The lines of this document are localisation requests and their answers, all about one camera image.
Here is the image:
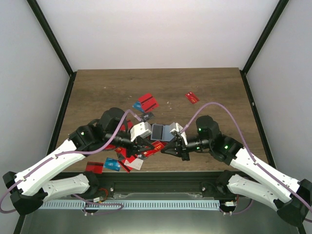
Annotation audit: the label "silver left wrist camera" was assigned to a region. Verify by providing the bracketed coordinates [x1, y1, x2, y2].
[130, 122, 152, 142]

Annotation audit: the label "black frame post left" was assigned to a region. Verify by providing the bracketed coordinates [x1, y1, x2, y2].
[26, 0, 75, 76]

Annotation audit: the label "lone red VIP card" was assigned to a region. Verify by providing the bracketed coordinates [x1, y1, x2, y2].
[185, 92, 199, 104]

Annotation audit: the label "black VIP card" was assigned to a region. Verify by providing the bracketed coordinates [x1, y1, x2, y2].
[140, 112, 155, 122]

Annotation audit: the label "light blue slotted cable duct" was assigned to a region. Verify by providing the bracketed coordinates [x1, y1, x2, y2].
[40, 200, 220, 211]

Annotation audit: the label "black card holder wallet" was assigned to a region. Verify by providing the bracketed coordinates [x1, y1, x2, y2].
[150, 124, 174, 142]

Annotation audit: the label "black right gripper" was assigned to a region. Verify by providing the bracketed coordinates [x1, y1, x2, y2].
[161, 135, 212, 161]

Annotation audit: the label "white card front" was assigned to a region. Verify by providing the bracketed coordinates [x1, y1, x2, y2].
[124, 158, 144, 170]

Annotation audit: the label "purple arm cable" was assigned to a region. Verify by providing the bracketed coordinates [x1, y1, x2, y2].
[0, 109, 144, 215]
[179, 101, 312, 224]

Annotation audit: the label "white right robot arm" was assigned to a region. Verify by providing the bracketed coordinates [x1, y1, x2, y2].
[161, 116, 312, 227]

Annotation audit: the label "red striped card top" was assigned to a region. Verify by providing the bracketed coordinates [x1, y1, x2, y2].
[138, 93, 154, 104]

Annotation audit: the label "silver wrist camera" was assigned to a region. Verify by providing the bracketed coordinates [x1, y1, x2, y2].
[169, 122, 183, 135]
[130, 122, 152, 142]

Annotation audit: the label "black card carried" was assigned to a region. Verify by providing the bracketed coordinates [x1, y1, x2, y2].
[151, 124, 163, 141]

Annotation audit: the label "red card front left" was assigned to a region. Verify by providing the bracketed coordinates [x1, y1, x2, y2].
[85, 161, 104, 174]

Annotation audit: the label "red striped card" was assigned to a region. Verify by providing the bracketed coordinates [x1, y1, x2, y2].
[138, 93, 154, 104]
[140, 97, 159, 113]

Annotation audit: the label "black frame post right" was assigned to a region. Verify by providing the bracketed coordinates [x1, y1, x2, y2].
[240, 0, 290, 74]

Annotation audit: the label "black frame post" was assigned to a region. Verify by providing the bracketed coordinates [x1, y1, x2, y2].
[26, 0, 75, 76]
[240, 0, 290, 74]

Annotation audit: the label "blue card front left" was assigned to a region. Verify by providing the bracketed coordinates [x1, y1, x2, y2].
[104, 158, 120, 172]

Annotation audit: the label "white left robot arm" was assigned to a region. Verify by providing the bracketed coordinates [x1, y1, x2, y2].
[2, 107, 154, 215]

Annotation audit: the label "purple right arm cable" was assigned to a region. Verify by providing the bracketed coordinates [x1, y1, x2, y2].
[179, 101, 312, 224]

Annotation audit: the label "red VIP card front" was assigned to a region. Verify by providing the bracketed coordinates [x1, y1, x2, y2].
[143, 141, 167, 157]

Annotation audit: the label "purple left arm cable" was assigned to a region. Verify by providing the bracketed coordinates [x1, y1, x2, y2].
[0, 109, 144, 215]

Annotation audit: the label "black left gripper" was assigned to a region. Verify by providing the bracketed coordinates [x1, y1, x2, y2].
[106, 130, 156, 158]

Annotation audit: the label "blue card under red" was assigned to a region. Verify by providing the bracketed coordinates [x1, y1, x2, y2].
[132, 101, 144, 113]

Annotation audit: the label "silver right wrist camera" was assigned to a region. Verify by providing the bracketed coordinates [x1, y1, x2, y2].
[169, 122, 183, 135]

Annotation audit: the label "black front frame rail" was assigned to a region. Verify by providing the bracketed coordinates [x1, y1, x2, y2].
[84, 171, 235, 199]

